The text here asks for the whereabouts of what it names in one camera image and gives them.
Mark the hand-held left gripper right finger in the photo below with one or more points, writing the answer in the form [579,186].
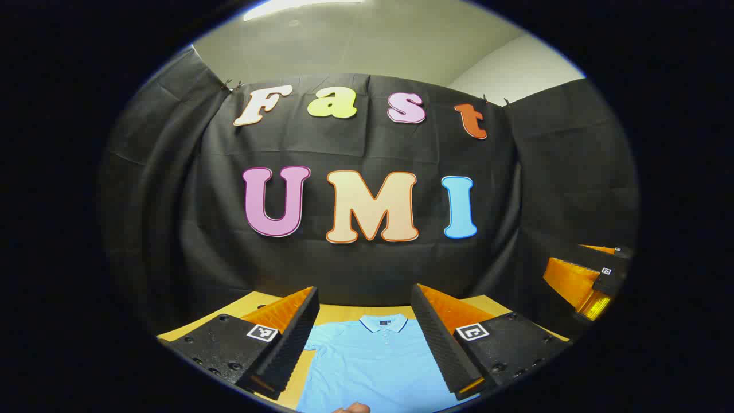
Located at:
[436,344]

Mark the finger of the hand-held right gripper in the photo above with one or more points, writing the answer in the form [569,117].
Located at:
[608,282]
[622,252]

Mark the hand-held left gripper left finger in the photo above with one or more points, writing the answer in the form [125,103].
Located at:
[295,344]

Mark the light blue T-shirt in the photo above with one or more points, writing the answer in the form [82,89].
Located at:
[378,367]

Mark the black backdrop cloth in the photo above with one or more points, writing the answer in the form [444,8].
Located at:
[355,269]

